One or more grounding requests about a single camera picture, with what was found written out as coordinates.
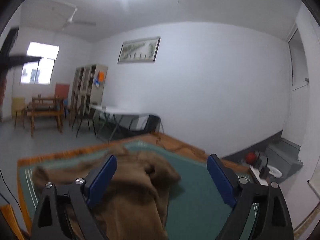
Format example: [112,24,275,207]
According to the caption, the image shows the white power strip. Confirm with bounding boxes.
[249,166,268,186]

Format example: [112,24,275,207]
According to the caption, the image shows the white ceiling fan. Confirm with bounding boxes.
[61,7,97,31]

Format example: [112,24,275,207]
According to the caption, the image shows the green table mat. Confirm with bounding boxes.
[17,140,231,239]

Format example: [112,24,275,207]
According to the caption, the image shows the white folding table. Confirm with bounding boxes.
[90,104,151,142]

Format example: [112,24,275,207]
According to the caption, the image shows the beige glass-door cabinet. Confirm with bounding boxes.
[69,64,108,125]

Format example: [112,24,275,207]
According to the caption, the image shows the window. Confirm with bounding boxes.
[20,42,60,85]

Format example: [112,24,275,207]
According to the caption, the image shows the wooden armchair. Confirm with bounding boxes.
[28,96,64,138]

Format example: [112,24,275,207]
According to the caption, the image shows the white plate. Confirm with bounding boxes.
[267,165,283,178]

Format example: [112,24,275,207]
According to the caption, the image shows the white door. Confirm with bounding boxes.
[288,25,310,91]

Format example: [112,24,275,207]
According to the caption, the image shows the brown fleece garment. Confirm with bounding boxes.
[32,147,180,239]

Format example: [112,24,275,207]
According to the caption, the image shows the black metal chair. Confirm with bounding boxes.
[127,114,161,137]

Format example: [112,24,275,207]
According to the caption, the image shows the framed landscape painting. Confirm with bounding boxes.
[118,36,161,64]

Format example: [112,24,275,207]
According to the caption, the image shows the red ball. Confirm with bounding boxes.
[245,152,257,165]

